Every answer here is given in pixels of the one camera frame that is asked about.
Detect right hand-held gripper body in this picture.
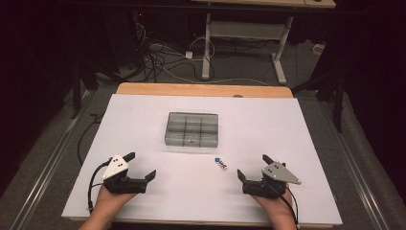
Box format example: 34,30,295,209
242,161,302,199

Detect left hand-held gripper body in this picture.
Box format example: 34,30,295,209
101,154,147,195

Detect small colourful beaded hair clip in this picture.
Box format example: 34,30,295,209
214,156,229,171

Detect clear grey compartment box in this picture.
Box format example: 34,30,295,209
164,111,219,149

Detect person's right hand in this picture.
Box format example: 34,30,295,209
252,188,293,219

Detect person's left hand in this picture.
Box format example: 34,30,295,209
95,185,138,219

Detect white foam board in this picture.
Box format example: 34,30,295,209
61,93,343,226

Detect black metal stand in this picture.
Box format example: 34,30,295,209
291,63,349,133
70,58,100,120

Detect black device with red light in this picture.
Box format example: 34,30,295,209
104,9,145,70

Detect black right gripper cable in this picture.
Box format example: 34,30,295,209
267,183,301,229

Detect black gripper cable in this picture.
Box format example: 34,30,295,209
87,161,111,214
267,183,301,229

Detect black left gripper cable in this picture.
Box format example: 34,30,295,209
87,161,111,214

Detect thin black floor cable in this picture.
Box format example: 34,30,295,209
77,113,104,166

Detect grey metal floor rail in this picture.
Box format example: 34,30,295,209
9,90,91,230
319,101,391,230

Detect long white floor cable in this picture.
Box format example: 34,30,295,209
159,36,270,87

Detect bundle of black floor cables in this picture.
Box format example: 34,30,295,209
132,22,205,84

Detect white metal frame desk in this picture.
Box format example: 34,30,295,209
191,0,337,85

